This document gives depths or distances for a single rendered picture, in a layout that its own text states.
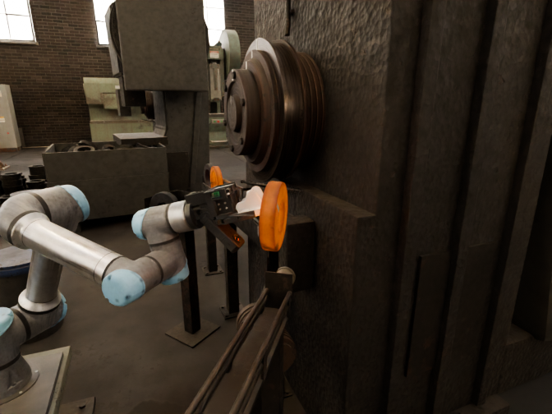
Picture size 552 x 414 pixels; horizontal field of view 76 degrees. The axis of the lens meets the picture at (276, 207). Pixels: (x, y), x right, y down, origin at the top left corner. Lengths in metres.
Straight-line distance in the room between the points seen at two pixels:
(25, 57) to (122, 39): 7.81
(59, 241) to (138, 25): 3.06
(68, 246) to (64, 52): 10.52
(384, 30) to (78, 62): 10.62
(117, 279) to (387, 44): 0.78
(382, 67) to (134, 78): 3.05
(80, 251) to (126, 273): 0.14
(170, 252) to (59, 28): 10.69
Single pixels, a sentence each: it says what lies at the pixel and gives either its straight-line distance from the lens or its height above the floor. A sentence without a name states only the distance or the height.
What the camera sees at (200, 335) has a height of 0.01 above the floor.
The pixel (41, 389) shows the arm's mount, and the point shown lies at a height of 0.32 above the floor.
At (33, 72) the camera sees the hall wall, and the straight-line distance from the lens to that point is 11.42.
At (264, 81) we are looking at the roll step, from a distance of 1.12.
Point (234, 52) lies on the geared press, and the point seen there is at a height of 2.30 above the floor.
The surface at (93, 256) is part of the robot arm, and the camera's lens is 0.88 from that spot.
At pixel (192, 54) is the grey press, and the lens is 3.90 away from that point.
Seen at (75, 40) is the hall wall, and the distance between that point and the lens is 11.35.
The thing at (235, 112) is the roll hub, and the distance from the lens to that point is 1.19.
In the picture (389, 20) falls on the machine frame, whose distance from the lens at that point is 0.93.
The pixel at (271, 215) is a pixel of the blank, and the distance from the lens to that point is 0.72.
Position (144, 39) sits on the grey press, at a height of 1.71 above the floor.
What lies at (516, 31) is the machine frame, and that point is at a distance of 1.21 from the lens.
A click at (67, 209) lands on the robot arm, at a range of 1.12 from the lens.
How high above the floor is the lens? 1.15
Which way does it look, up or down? 16 degrees down
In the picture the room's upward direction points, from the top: straight up
